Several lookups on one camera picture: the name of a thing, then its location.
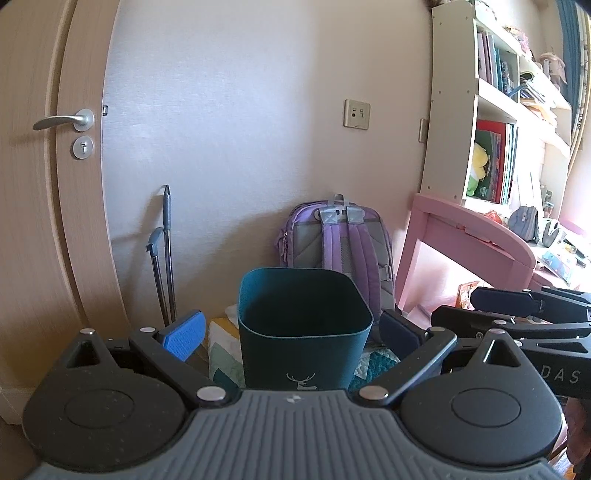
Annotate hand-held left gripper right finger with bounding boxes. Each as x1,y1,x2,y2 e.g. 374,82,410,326
353,308,539,410

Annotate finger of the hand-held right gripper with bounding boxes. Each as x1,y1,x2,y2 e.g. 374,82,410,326
470,286,549,320
431,305,523,343

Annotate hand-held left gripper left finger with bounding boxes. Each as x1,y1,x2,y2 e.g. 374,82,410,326
44,310,232,410

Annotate teal bin with deer print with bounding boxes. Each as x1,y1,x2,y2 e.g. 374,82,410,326
238,268,374,393

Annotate orange packet under desk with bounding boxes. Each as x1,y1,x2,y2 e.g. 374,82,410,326
457,281,485,309

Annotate teal white zigzag quilt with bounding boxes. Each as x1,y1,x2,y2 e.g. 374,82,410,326
208,318,402,394

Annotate papers on desk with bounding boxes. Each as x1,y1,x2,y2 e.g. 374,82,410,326
538,249,581,285

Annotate pink desk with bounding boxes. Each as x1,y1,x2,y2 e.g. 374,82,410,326
394,193,591,325

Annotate grey bag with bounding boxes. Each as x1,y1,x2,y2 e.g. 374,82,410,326
508,206,541,243

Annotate grey white pouch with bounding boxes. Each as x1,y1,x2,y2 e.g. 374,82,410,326
540,217,567,248

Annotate purple grey backpack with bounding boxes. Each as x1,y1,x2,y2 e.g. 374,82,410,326
276,194,398,320

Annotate yellow green plush toy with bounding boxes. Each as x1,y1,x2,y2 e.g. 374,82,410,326
466,142,491,197

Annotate row of red green books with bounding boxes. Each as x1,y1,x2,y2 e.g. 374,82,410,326
475,119,520,206

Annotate light wooden door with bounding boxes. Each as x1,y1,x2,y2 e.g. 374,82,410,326
0,0,136,426

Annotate stack of papers on shelf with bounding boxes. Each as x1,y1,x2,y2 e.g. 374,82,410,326
517,71,562,123

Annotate round silver door lock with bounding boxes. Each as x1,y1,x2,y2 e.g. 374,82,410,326
71,135,96,160

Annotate white bookshelf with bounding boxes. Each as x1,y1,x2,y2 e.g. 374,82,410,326
418,0,576,209

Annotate row of pink blue books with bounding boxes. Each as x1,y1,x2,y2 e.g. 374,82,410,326
475,30,520,96

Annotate white figure on shelf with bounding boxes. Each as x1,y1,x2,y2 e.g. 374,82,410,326
538,51,569,86

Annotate blue curtain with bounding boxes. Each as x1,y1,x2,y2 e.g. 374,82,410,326
556,0,591,154

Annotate folded metal trolley frame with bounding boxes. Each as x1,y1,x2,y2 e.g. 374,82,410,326
146,185,179,326

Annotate beige wall socket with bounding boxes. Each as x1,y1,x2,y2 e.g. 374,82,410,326
342,98,371,131

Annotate silver door handle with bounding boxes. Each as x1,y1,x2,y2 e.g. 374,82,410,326
32,108,95,132

